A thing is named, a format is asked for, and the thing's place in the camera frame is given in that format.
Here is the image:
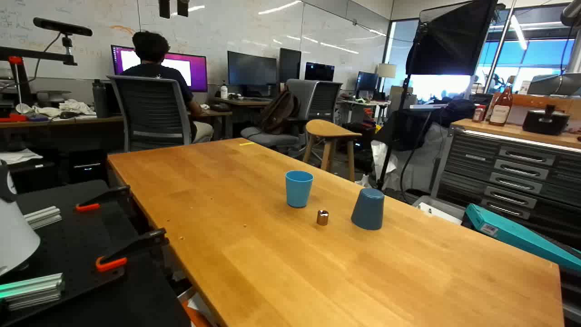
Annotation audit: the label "small gold cylinder object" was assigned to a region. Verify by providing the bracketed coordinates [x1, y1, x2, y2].
[317, 208, 329, 225]

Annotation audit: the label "light blue upright cup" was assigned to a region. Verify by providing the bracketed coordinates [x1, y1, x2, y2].
[286, 170, 315, 208]

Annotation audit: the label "dark blue upturned cup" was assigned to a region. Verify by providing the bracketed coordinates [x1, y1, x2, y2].
[351, 188, 386, 230]

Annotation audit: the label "wooden stool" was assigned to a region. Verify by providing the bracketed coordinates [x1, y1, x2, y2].
[304, 118, 360, 179]

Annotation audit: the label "dark monitor centre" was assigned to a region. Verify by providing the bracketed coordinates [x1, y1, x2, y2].
[228, 50, 278, 98]

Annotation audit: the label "purple lit monitor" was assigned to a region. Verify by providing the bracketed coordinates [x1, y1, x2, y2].
[111, 45, 209, 92]

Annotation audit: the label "grey mesh office chair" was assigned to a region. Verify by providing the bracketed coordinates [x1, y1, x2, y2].
[111, 74, 195, 150]

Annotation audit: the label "seated person dark hair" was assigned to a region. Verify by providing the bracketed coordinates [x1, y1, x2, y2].
[126, 30, 215, 143]

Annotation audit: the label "teal case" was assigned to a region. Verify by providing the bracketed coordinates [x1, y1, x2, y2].
[465, 203, 581, 272]

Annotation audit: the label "black softbox light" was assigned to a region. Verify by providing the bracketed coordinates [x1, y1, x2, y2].
[405, 0, 498, 74]

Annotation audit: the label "lower black orange clamp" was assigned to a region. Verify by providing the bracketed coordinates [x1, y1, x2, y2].
[95, 228, 166, 274]

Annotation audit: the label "black orange clamp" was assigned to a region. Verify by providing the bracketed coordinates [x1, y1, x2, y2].
[75, 187, 131, 212]
[95, 228, 166, 274]

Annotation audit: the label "upper black orange clamp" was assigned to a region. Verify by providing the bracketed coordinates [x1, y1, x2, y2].
[75, 187, 131, 212]

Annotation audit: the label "red labelled bottle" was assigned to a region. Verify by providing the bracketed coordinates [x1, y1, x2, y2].
[489, 87, 513, 125]

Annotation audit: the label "grey drawer cabinet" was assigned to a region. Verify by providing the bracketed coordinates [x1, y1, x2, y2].
[436, 119, 581, 247]

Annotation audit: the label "black device on cabinet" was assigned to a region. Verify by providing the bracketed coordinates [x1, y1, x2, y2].
[524, 105, 569, 134]

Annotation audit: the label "aluminium extrusion bars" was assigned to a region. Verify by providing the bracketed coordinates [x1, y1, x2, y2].
[0, 272, 64, 310]

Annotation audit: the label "black camera on stand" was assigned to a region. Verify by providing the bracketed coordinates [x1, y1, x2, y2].
[33, 16, 93, 65]

